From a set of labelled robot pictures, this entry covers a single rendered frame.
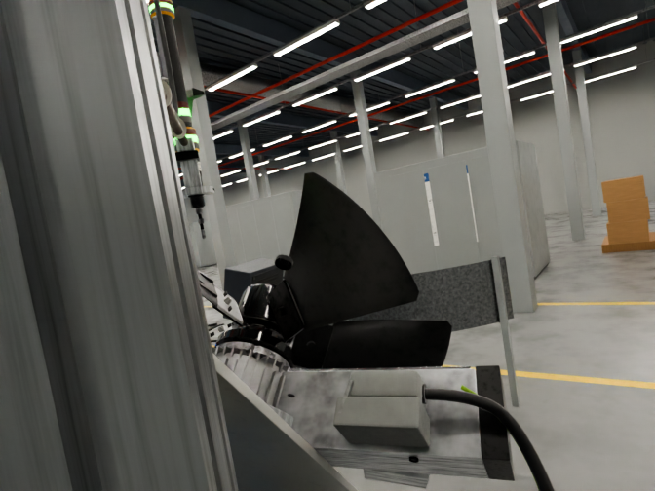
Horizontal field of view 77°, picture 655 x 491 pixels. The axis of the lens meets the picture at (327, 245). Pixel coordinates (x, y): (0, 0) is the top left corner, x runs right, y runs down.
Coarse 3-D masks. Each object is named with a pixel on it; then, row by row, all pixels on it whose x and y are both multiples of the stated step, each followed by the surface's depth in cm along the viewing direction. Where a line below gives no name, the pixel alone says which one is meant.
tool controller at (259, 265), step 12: (240, 264) 157; (252, 264) 158; (264, 264) 160; (228, 276) 148; (240, 276) 146; (252, 276) 146; (264, 276) 154; (276, 276) 163; (228, 288) 149; (240, 288) 147
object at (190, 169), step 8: (176, 144) 74; (192, 144) 74; (176, 152) 74; (184, 152) 74; (192, 152) 75; (176, 160) 74; (184, 160) 75; (192, 160) 76; (184, 168) 76; (192, 168) 76; (184, 176) 76; (192, 176) 76; (200, 176) 78; (184, 184) 76; (192, 184) 76; (200, 184) 76; (184, 192) 76; (192, 192) 76; (200, 192) 77; (208, 192) 78
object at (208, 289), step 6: (198, 276) 70; (204, 276) 73; (204, 282) 70; (210, 282) 73; (204, 288) 67; (210, 288) 68; (204, 294) 65; (210, 294) 67; (216, 294) 69; (210, 300) 66; (216, 300) 68; (216, 306) 67
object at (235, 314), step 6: (216, 288) 75; (222, 294) 75; (222, 300) 72; (234, 300) 78; (222, 306) 70; (228, 306) 72; (234, 306) 75; (228, 312) 69; (234, 312) 72; (234, 318) 70; (240, 318) 72
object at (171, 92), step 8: (160, 8) 69; (160, 16) 69; (160, 24) 69; (160, 32) 69; (168, 48) 70; (168, 56) 69; (168, 64) 69; (168, 72) 69; (168, 88) 50; (168, 96) 50; (168, 104) 50; (176, 104) 68; (176, 112) 67; (184, 128) 66; (176, 136) 66
